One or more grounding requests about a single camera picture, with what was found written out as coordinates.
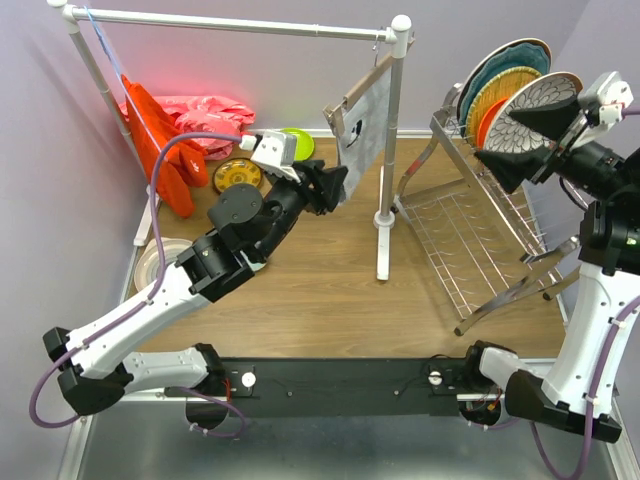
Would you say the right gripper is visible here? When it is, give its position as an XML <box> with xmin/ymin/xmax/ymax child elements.
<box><xmin>475</xmin><ymin>90</ymin><xmax>635</xmax><ymax>199</ymax></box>

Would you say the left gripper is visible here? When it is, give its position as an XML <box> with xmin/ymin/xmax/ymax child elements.
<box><xmin>255</xmin><ymin>160</ymin><xmax>352</xmax><ymax>263</ymax></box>

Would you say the brown rim floral plate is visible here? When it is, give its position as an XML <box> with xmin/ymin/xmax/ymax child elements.
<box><xmin>479</xmin><ymin>72</ymin><xmax>583</xmax><ymax>153</ymax></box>

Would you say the orange plastic plate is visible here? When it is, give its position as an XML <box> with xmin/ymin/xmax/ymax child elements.
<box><xmin>476</xmin><ymin>97</ymin><xmax>508</xmax><ymax>149</ymax></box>

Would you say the woven bamboo plate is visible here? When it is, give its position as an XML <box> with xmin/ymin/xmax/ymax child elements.
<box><xmin>465</xmin><ymin>66</ymin><xmax>542</xmax><ymax>138</ymax></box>

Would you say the teal scalloped plate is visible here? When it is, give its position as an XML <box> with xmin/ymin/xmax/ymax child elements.
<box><xmin>458</xmin><ymin>41</ymin><xmax>551</xmax><ymax>134</ymax></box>

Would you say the large floral ceramic plate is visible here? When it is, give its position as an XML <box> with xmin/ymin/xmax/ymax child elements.
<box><xmin>455</xmin><ymin>37</ymin><xmax>553</xmax><ymax>116</ymax></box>

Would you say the light blue divided tray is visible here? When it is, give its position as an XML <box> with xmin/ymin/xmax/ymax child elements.
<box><xmin>248</xmin><ymin>261</ymin><xmax>267</xmax><ymax>272</ymax></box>

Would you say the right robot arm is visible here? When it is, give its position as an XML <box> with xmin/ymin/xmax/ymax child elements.
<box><xmin>459</xmin><ymin>94</ymin><xmax>639</xmax><ymax>443</ymax></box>

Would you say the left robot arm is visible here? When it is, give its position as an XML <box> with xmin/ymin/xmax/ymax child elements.
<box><xmin>43</xmin><ymin>160</ymin><xmax>348</xmax><ymax>416</ymax></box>

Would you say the metal dish rack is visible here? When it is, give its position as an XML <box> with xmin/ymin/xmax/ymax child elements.
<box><xmin>394</xmin><ymin>84</ymin><xmax>579</xmax><ymax>336</ymax></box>

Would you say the lime green plate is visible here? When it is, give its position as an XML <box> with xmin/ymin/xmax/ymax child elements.
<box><xmin>282</xmin><ymin>127</ymin><xmax>315</xmax><ymax>161</ymax></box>

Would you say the beige clip hanger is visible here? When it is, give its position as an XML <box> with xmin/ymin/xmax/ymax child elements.
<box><xmin>323</xmin><ymin>53</ymin><xmax>395</xmax><ymax>136</ymax></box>

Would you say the grey panda towel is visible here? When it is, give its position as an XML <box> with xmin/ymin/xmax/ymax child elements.
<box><xmin>336</xmin><ymin>68</ymin><xmax>391</xmax><ymax>205</ymax></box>

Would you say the dark yellow patterned plate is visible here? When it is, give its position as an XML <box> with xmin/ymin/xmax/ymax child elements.
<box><xmin>211</xmin><ymin>157</ymin><xmax>263</xmax><ymax>193</ymax></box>

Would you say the orange garment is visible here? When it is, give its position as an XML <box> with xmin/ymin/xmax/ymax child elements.
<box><xmin>119</xmin><ymin>73</ymin><xmax>210</xmax><ymax>219</ymax></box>

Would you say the pink plastic bag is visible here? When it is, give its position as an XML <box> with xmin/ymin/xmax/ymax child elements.
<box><xmin>154</xmin><ymin>96</ymin><xmax>255</xmax><ymax>162</ymax></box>

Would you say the white striped plate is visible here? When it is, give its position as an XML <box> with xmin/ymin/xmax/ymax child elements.
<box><xmin>134</xmin><ymin>237</ymin><xmax>192</xmax><ymax>291</ymax></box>

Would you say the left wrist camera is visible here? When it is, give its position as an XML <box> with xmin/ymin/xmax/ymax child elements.
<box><xmin>239</xmin><ymin>130</ymin><xmax>301</xmax><ymax>183</ymax></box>

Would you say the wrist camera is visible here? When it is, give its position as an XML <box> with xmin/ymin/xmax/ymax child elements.
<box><xmin>239</xmin><ymin>130</ymin><xmax>301</xmax><ymax>183</ymax></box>
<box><xmin>577</xmin><ymin>71</ymin><xmax>634</xmax><ymax>131</ymax></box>

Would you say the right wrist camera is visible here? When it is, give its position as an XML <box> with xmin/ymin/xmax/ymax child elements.
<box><xmin>577</xmin><ymin>71</ymin><xmax>634</xmax><ymax>131</ymax></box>

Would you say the white clothes rack frame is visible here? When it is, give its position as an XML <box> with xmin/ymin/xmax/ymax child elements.
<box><xmin>48</xmin><ymin>1</ymin><xmax>412</xmax><ymax>281</ymax></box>

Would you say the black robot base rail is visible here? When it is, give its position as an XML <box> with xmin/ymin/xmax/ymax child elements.
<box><xmin>193</xmin><ymin>356</ymin><xmax>494</xmax><ymax>418</ymax></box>

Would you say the blue wire hanger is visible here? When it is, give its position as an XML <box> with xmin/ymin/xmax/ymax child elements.
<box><xmin>81</xmin><ymin>5</ymin><xmax>161</xmax><ymax>164</ymax></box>

